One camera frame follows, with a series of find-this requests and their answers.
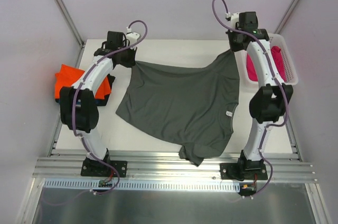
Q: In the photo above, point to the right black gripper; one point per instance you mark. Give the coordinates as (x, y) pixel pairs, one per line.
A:
(236, 44)

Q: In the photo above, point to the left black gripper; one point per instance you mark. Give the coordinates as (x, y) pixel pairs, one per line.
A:
(128, 58)

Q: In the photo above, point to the dark grey t shirt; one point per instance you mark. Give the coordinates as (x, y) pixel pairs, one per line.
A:
(190, 107)

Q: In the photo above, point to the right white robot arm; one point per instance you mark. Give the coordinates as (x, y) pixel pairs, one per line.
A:
(270, 101)

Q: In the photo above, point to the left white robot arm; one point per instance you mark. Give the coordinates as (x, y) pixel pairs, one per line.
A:
(78, 105)

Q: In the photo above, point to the black folded t shirt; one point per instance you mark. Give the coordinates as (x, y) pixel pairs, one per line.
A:
(111, 81)

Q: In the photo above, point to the pink t shirt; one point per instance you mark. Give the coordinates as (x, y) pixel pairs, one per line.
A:
(278, 60)

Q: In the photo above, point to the white plastic basket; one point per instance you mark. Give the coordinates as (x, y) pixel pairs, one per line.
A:
(290, 71)

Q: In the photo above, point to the blue folded t shirt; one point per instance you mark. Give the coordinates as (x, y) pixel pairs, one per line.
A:
(100, 102)

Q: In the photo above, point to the orange folded t shirt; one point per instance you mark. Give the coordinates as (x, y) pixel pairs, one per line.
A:
(67, 76)

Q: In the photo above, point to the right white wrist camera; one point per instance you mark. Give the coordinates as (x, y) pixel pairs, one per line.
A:
(232, 19)

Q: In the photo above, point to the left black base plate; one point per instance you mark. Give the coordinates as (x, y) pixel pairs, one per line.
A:
(92, 168)

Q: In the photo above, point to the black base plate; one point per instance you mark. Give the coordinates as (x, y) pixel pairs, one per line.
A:
(235, 171)
(92, 168)

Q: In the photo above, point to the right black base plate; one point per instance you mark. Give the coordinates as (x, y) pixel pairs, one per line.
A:
(235, 171)

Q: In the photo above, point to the white slotted cable duct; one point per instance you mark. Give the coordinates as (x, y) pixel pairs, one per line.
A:
(138, 185)

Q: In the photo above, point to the aluminium mounting rail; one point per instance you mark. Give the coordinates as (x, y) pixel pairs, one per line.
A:
(167, 166)

